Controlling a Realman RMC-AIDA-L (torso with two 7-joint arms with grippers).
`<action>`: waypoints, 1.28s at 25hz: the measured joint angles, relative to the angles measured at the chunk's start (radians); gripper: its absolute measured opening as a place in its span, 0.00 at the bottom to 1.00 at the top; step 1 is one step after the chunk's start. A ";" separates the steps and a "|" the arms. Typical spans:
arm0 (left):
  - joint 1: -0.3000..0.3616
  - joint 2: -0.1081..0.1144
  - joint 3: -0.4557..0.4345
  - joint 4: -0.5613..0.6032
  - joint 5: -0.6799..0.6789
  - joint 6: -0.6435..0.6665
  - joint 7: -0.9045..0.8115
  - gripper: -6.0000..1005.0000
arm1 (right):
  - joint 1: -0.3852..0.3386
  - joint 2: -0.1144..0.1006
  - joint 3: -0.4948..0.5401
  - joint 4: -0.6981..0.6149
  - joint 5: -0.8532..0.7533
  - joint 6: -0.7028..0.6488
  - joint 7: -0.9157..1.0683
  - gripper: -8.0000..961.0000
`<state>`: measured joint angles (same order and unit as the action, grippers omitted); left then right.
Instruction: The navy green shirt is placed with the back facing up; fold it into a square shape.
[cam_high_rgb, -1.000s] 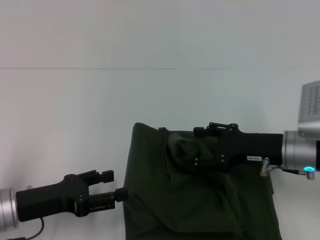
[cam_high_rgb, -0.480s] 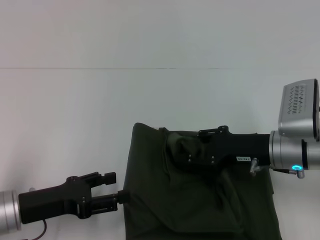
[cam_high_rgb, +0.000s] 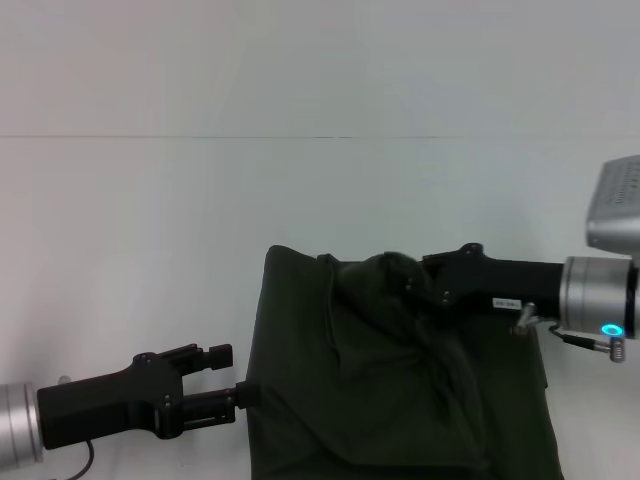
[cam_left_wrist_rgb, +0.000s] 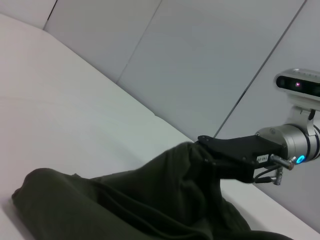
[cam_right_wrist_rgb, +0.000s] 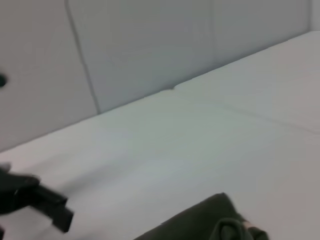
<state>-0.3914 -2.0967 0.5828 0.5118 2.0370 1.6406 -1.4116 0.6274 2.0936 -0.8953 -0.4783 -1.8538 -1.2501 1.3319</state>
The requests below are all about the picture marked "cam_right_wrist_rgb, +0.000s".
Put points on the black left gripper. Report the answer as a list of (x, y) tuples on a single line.
[(15, 192)]

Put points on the dark green t-shirt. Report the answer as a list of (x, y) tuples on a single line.
[(200, 222)]

